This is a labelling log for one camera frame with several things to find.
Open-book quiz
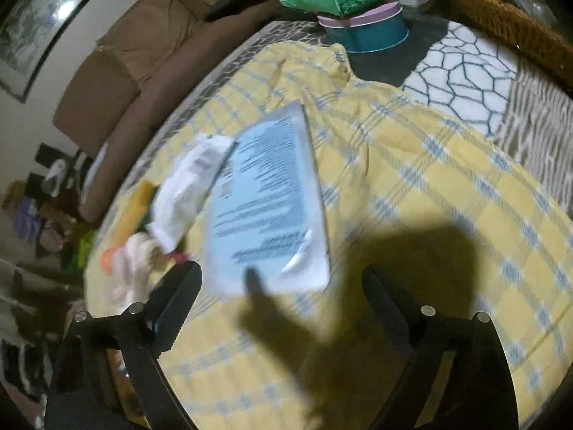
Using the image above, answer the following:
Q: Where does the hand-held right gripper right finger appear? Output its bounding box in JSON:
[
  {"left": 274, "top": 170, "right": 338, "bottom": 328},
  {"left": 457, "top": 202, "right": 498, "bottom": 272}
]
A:
[{"left": 361, "top": 265, "right": 520, "bottom": 430}]

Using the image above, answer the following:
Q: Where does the framed wall picture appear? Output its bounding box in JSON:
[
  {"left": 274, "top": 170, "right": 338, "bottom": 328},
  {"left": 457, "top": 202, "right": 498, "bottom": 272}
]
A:
[{"left": 0, "top": 0, "right": 126, "bottom": 104}]

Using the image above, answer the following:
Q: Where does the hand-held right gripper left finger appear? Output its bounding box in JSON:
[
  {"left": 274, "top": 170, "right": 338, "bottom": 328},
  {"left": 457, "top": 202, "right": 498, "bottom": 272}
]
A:
[{"left": 45, "top": 261, "right": 203, "bottom": 430}]

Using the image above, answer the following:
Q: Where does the teal round tin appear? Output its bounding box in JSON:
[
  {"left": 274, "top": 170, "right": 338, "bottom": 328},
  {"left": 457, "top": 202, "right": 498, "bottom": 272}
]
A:
[{"left": 317, "top": 0, "right": 409, "bottom": 53}]

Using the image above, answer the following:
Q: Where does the white paper sheet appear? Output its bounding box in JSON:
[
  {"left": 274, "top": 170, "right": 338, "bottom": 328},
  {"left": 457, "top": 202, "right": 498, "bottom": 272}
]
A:
[{"left": 83, "top": 143, "right": 110, "bottom": 193}]

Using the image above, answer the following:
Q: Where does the yellow checked tablecloth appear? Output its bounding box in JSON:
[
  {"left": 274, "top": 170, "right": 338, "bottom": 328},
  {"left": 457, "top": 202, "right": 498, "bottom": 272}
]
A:
[{"left": 83, "top": 40, "right": 573, "bottom": 430}]

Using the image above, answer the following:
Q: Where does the small white object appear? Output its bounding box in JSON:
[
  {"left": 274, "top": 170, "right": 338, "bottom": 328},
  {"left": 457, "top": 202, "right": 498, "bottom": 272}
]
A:
[{"left": 110, "top": 233, "right": 168, "bottom": 305}]

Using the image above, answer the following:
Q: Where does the yellow sponge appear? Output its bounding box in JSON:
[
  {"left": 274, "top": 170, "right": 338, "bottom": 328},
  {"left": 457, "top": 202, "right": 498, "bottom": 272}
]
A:
[{"left": 117, "top": 181, "right": 157, "bottom": 243}]

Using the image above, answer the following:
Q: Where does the brown sofa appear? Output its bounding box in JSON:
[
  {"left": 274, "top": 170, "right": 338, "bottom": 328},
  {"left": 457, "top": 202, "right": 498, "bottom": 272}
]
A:
[{"left": 53, "top": 0, "right": 298, "bottom": 225}]

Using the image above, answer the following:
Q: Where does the white wrapper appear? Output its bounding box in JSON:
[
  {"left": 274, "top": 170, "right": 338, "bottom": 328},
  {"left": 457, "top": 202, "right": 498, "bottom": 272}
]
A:
[{"left": 148, "top": 133, "right": 240, "bottom": 254}]

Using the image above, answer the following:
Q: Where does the wicker basket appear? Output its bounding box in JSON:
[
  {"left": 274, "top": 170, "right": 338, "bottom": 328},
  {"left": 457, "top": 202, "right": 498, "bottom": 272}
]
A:
[{"left": 432, "top": 0, "right": 573, "bottom": 77}]

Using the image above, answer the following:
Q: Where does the bright green bag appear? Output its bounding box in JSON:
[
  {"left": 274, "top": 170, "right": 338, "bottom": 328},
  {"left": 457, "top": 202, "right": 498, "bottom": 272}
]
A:
[{"left": 67, "top": 228, "right": 97, "bottom": 269}]

